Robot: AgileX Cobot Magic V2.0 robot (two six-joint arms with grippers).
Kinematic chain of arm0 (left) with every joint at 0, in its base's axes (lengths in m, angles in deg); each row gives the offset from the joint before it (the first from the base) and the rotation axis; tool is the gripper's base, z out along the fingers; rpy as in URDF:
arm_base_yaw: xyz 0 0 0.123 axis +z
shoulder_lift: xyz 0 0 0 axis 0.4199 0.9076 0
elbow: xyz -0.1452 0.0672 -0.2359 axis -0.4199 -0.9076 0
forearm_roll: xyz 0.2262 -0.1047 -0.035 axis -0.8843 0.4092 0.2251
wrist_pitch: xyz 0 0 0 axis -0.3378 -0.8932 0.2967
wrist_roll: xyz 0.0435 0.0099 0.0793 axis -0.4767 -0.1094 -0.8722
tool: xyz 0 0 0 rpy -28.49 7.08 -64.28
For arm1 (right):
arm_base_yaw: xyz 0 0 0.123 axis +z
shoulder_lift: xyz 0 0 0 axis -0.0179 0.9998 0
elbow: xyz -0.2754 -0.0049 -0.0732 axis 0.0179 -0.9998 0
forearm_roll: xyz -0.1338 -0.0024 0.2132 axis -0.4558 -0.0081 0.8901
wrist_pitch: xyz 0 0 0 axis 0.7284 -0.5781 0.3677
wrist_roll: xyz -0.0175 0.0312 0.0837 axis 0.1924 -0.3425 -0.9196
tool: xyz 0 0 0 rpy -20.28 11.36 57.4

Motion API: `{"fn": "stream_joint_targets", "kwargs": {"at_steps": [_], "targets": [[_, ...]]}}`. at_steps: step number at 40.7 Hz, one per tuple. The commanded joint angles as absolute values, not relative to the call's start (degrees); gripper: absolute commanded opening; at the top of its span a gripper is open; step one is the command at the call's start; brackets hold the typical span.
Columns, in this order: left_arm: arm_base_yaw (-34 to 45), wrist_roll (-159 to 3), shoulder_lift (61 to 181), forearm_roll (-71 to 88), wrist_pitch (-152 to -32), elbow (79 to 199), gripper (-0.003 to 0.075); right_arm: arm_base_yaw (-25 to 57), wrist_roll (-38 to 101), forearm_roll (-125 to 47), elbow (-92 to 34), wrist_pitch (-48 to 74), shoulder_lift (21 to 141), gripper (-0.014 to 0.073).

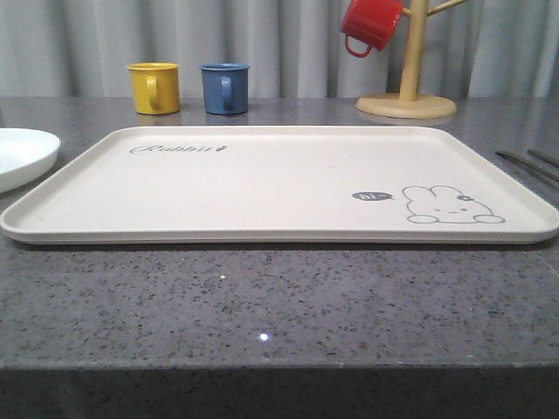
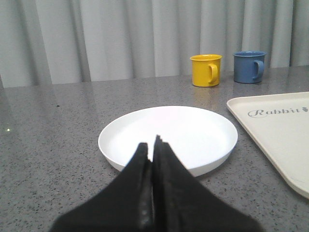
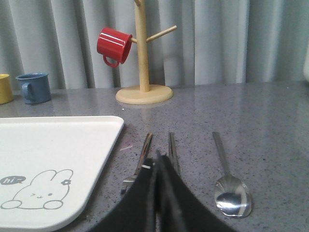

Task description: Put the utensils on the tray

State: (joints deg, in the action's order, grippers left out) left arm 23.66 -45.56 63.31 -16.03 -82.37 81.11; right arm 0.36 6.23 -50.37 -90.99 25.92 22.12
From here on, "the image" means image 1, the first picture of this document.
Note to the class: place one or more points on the beige rabbit serving tray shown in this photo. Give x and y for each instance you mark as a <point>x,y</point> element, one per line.
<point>151,185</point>

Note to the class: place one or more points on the wooden mug tree stand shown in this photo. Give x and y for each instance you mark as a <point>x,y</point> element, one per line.
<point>408,103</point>

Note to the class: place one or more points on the white round plate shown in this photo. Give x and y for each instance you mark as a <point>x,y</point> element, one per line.
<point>26,154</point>

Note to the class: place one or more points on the blue enamel mug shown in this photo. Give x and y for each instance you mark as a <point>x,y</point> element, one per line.
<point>225,88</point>

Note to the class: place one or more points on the silver chopstick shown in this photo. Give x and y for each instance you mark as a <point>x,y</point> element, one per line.
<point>536,167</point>
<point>544,157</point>

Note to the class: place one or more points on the red enamel mug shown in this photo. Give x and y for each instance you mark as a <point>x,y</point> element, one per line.
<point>372,22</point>

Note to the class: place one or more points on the yellow enamel mug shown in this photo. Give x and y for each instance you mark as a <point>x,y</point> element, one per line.
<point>155,87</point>

